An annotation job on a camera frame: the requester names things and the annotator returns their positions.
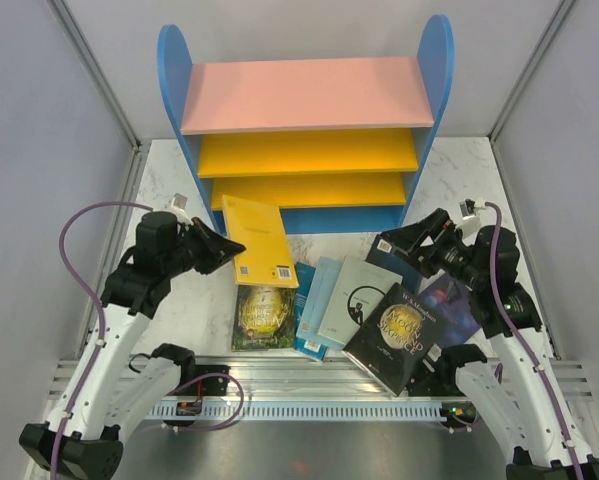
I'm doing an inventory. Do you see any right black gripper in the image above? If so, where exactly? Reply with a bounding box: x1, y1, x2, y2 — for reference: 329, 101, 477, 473
380, 206, 486, 288

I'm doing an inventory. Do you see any blue pink yellow bookshelf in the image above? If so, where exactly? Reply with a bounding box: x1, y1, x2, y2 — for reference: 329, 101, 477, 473
157, 14, 455, 234

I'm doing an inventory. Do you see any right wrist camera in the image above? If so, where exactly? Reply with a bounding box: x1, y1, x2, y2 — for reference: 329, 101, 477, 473
459, 198, 486, 225

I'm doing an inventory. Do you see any green Alice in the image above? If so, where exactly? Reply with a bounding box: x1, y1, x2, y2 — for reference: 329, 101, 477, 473
231, 285, 295, 352

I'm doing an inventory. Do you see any black Moon and Sixpence book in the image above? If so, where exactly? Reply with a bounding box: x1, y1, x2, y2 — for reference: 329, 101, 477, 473
342, 283, 448, 396

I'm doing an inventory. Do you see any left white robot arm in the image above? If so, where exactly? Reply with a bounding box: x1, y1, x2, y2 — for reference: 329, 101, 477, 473
19, 211, 246, 479

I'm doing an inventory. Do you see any pale grey Gatsby book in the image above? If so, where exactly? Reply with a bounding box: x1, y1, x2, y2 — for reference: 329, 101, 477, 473
317, 256, 402, 350

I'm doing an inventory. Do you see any bright blue book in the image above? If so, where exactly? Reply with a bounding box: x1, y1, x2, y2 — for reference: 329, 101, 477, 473
293, 262, 327, 362

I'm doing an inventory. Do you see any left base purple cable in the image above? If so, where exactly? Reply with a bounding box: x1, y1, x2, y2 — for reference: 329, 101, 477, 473
161, 372, 246, 434

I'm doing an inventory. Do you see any dark purple blue book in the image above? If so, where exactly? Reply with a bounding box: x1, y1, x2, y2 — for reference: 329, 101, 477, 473
419, 274, 480, 363

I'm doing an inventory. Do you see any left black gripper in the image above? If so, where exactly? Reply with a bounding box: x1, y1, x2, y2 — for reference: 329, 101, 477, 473
162, 216, 245, 278

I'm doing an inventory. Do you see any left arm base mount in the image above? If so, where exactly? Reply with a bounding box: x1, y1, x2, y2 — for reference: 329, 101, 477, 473
176, 365, 230, 417

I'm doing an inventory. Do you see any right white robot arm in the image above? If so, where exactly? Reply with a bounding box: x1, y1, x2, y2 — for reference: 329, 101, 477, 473
380, 209, 599, 479

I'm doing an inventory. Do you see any light blue book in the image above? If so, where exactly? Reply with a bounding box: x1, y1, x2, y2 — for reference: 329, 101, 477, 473
299, 257, 342, 348

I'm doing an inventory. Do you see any aluminium rail frame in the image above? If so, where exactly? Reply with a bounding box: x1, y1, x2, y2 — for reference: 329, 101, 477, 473
48, 355, 593, 401

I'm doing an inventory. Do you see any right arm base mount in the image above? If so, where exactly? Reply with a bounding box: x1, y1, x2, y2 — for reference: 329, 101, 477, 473
405, 360, 478, 434

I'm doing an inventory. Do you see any navy blue book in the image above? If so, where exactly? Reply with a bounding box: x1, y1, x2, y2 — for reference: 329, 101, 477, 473
365, 235, 422, 294

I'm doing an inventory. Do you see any yellow book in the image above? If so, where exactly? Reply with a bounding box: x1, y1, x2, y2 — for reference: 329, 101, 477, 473
222, 195, 299, 289

